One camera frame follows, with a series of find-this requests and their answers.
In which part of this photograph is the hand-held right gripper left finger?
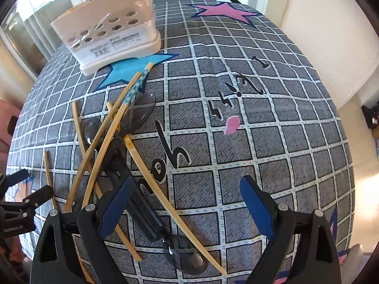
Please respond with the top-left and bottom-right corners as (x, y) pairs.
(30, 175), (134, 284)

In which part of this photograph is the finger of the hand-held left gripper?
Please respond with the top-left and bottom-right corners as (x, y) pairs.
(0, 185), (54, 212)
(0, 169), (30, 197)

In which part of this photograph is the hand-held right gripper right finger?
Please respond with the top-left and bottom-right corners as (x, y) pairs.
(239, 175), (341, 284)

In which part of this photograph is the plain bamboo chopstick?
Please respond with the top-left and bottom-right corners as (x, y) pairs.
(64, 71), (142, 213)
(72, 101), (143, 262)
(81, 103), (128, 208)
(43, 150), (59, 210)
(106, 102), (120, 131)

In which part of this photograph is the orange patterned bamboo chopstick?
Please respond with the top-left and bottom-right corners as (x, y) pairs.
(124, 136), (227, 275)

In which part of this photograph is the blue patterned bamboo chopstick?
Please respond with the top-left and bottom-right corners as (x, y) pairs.
(114, 62), (154, 132)

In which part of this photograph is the beige plastic utensil holder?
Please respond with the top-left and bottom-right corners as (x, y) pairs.
(50, 0), (162, 76)

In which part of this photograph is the pink plastic stool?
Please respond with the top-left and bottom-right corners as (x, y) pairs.
(0, 100), (22, 170)

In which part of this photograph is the grey checked star tablecloth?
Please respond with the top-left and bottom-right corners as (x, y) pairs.
(6, 1), (356, 284)

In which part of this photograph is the glass sliding door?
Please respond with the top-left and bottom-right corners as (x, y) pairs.
(0, 0), (88, 76)

